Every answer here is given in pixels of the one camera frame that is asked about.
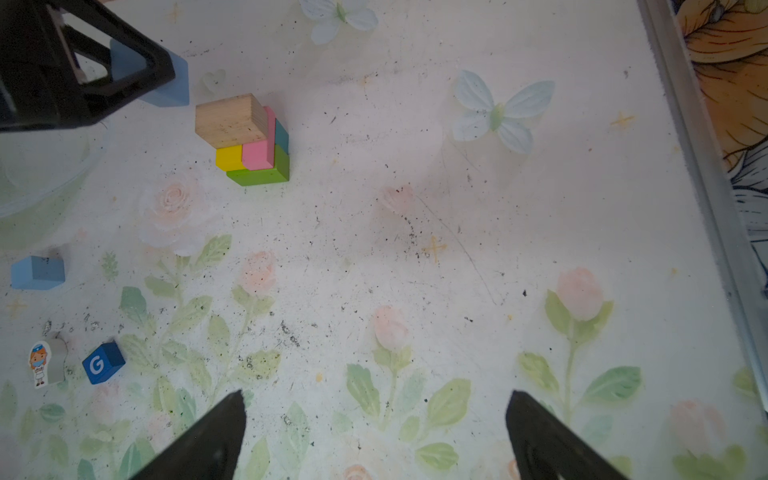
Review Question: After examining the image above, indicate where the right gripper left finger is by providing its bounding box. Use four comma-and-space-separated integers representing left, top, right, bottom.
133, 390, 247, 480

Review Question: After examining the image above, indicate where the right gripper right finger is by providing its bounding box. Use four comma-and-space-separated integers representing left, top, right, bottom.
505, 390, 626, 480

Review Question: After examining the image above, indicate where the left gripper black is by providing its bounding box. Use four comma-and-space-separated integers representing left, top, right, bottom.
1, 1, 176, 132

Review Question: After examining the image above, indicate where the light blue cube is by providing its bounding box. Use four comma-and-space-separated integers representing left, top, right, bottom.
109, 38, 191, 109
11, 256, 65, 291

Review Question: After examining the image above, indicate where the yellow rectangular block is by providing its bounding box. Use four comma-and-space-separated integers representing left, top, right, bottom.
215, 145, 245, 172

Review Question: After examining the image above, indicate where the natural wood rectangular block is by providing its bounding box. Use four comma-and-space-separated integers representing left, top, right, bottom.
195, 94, 268, 149

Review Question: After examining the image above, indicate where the pink rectangular block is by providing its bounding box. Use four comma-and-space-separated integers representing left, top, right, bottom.
242, 106, 276, 171

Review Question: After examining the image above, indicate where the teal cube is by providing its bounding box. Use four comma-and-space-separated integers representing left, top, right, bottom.
275, 120, 290, 155

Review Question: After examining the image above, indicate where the green rectangular block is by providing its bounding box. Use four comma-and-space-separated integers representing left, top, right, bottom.
226, 146, 290, 187

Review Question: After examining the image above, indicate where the blue letter G cube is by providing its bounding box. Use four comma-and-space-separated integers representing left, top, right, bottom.
82, 341, 126, 385

